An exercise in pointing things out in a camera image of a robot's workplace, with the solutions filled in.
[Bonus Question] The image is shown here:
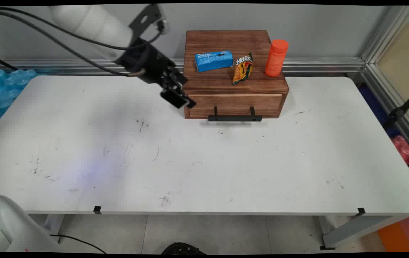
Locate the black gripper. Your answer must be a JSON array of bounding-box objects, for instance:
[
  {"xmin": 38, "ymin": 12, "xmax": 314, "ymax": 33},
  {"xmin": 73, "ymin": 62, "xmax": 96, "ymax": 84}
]
[{"xmin": 117, "ymin": 38, "xmax": 197, "ymax": 109}]

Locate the blue cardboard box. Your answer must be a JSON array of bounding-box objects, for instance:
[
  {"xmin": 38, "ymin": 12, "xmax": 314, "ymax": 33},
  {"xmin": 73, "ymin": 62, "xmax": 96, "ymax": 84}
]
[{"xmin": 195, "ymin": 50, "xmax": 234, "ymax": 73}]

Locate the dark wooden drawer cabinet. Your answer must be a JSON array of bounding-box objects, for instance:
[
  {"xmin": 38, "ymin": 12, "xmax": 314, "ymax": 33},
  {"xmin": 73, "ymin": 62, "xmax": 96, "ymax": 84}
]
[{"xmin": 183, "ymin": 30, "xmax": 290, "ymax": 119}]

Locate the orange green snack packet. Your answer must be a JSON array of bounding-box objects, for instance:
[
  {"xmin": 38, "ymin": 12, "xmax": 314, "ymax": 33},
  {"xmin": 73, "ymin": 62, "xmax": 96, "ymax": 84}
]
[{"xmin": 232, "ymin": 52, "xmax": 254, "ymax": 85}]

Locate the orange plastic bottle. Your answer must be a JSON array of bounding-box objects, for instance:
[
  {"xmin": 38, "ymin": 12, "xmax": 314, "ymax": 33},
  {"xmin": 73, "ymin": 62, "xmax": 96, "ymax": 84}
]
[{"xmin": 264, "ymin": 39, "xmax": 289, "ymax": 77}]

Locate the black round floor object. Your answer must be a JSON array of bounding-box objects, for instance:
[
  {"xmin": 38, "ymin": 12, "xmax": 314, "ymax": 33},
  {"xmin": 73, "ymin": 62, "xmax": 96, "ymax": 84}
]
[{"xmin": 161, "ymin": 243, "xmax": 207, "ymax": 255}]

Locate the pack of water bottles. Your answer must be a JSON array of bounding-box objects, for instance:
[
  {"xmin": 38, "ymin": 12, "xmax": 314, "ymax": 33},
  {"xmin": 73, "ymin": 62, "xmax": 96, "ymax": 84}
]
[{"xmin": 0, "ymin": 69, "xmax": 38, "ymax": 135}]

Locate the grey table leg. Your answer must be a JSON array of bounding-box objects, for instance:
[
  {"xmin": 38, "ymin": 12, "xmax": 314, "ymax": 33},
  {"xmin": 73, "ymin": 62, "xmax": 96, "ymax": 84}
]
[
  {"xmin": 43, "ymin": 214, "xmax": 65, "ymax": 233},
  {"xmin": 320, "ymin": 215, "xmax": 409, "ymax": 250}
]

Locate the dark blue bag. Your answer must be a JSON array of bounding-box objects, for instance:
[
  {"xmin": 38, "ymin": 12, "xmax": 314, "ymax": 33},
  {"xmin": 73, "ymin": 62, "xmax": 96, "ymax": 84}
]
[{"xmin": 358, "ymin": 84, "xmax": 399, "ymax": 137}]

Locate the black tripod pole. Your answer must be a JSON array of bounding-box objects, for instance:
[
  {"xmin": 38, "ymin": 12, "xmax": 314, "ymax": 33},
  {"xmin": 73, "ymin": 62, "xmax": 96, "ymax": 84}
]
[{"xmin": 382, "ymin": 84, "xmax": 409, "ymax": 132}]

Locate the pink plastic bag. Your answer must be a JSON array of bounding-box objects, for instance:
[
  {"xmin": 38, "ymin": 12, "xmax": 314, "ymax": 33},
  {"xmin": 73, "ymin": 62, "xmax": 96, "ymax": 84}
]
[{"xmin": 391, "ymin": 135, "xmax": 409, "ymax": 165}]

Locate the orange box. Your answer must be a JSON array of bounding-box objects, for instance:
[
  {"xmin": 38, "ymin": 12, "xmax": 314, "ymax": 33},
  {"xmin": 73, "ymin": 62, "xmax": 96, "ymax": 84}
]
[{"xmin": 377, "ymin": 215, "xmax": 409, "ymax": 253}]

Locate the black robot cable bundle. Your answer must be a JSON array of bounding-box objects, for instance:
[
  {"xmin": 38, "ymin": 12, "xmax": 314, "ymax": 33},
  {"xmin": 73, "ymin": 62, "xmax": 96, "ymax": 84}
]
[{"xmin": 0, "ymin": 6, "xmax": 164, "ymax": 77}]

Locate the horizontal aluminium frame rail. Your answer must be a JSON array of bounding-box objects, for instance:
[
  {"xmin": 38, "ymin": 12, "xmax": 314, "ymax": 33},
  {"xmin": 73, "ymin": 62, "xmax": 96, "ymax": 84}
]
[{"xmin": 0, "ymin": 57, "xmax": 365, "ymax": 76}]

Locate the thin black background cable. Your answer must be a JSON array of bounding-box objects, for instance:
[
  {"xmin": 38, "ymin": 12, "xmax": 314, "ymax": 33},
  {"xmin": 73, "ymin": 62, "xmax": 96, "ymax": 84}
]
[{"xmin": 0, "ymin": 53, "xmax": 19, "ymax": 71}]

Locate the thin black floor cable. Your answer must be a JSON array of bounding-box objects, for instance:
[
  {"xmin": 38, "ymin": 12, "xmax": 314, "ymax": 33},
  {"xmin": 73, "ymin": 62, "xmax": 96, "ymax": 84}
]
[{"xmin": 50, "ymin": 234, "xmax": 107, "ymax": 253}]

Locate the aluminium corner frame post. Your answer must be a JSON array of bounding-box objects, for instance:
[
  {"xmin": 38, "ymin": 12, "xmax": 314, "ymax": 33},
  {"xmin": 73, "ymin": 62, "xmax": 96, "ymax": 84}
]
[{"xmin": 361, "ymin": 5, "xmax": 409, "ymax": 158}]

